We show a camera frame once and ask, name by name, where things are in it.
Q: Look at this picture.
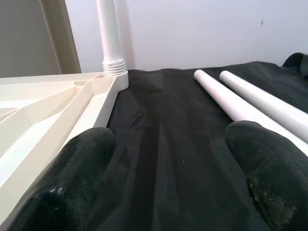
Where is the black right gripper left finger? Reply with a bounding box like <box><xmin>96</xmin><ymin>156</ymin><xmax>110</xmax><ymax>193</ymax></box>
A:
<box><xmin>14</xmin><ymin>127</ymin><xmax>116</xmax><ymax>231</ymax></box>

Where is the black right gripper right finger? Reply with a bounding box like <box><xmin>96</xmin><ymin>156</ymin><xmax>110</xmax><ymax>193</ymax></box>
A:
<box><xmin>225</xmin><ymin>121</ymin><xmax>308</xmax><ymax>231</ymax></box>

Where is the white plastic table top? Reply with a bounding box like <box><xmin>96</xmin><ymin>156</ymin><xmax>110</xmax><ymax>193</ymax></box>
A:
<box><xmin>0</xmin><ymin>69</ymin><xmax>129</xmax><ymax>203</ymax></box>

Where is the white plastic table leg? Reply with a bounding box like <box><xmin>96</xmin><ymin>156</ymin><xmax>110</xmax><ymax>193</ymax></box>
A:
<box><xmin>193</xmin><ymin>69</ymin><xmax>308</xmax><ymax>157</ymax></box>
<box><xmin>218</xmin><ymin>70</ymin><xmax>308</xmax><ymax>145</ymax></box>
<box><xmin>95</xmin><ymin>0</ymin><xmax>128</xmax><ymax>74</ymax></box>

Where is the black table cloth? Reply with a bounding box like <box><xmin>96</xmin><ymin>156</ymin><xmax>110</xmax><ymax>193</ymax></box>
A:
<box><xmin>7</xmin><ymin>51</ymin><xmax>308</xmax><ymax>231</ymax></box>

